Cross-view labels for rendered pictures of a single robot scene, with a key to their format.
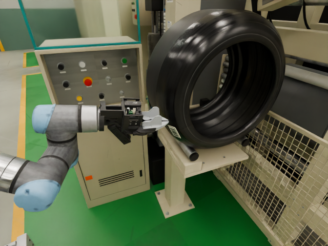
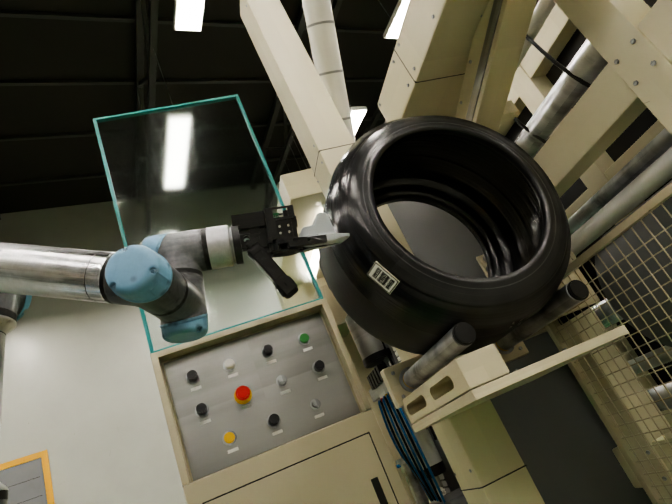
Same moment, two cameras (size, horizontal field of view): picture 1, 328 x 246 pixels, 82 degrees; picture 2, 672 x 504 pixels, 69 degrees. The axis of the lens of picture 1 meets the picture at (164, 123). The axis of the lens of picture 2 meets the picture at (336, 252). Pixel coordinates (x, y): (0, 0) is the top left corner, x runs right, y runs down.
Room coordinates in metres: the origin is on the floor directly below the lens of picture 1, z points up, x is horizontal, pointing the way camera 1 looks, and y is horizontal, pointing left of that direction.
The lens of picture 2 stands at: (-0.30, 0.00, 0.76)
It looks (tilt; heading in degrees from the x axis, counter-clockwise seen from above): 23 degrees up; 1
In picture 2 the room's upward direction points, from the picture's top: 24 degrees counter-clockwise
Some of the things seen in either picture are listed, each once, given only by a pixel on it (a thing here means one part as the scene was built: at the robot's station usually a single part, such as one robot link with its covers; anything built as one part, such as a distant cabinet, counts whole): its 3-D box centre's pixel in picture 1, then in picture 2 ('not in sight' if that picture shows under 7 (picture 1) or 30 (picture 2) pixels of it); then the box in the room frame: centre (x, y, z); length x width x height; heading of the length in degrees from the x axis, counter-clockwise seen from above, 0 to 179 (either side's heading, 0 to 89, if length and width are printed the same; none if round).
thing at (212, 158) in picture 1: (199, 144); (509, 382); (0.83, -0.20, 0.80); 0.37 x 0.36 x 0.02; 111
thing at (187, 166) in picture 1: (176, 145); (447, 388); (0.78, -0.07, 0.84); 0.36 x 0.09 x 0.06; 21
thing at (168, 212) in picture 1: (174, 199); not in sight; (1.06, -0.09, 0.01); 0.27 x 0.27 x 0.02; 21
